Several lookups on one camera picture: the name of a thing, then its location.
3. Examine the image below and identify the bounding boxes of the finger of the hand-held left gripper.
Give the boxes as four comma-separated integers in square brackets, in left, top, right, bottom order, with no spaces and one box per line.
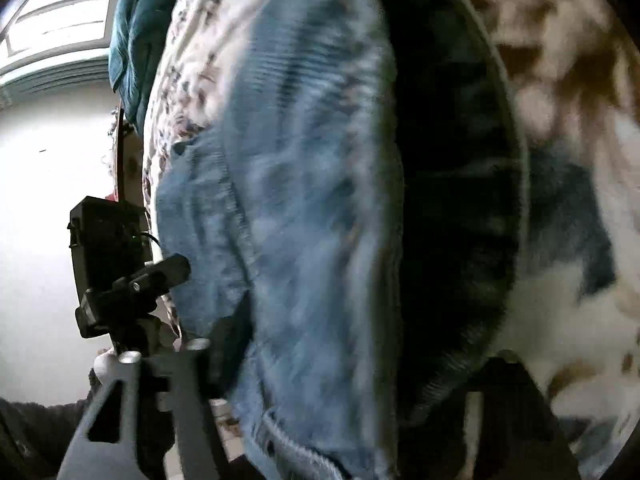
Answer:
[130,254,192,296]

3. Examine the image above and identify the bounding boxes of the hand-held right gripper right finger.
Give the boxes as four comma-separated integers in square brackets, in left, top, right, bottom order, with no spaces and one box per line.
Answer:
[465,352,583,480]

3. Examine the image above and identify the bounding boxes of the white floral blanket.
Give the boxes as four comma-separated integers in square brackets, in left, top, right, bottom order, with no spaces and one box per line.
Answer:
[141,0,640,471]

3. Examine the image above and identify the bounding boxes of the person's left hand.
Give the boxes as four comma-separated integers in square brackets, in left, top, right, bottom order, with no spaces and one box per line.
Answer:
[94,349,122,387]

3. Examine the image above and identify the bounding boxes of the white panelled door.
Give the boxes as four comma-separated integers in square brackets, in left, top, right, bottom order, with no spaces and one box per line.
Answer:
[0,0,122,109]

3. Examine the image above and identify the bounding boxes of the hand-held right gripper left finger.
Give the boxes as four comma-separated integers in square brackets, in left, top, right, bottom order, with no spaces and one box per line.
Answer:
[57,291,257,480]

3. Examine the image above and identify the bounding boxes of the brown wooden bed frame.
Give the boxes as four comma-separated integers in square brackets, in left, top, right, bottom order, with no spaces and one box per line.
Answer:
[111,105,132,204]

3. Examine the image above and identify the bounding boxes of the person's left forearm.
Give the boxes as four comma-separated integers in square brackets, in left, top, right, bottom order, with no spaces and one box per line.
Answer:
[0,370,108,480]

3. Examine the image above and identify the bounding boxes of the blue denim pants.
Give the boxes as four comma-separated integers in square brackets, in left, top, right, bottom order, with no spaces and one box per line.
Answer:
[154,0,530,480]

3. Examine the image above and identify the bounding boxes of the teal cloth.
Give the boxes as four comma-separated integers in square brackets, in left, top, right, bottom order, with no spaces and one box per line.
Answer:
[109,0,188,128]

